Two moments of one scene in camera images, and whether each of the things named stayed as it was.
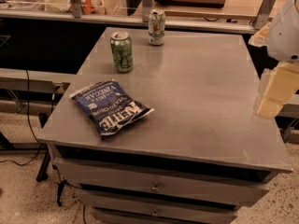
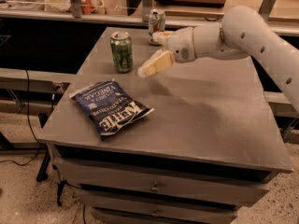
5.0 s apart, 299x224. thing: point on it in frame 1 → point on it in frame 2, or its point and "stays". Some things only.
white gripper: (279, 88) → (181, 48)
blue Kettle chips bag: (108, 106) stays
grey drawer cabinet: (198, 157) stays
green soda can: (122, 49) stays
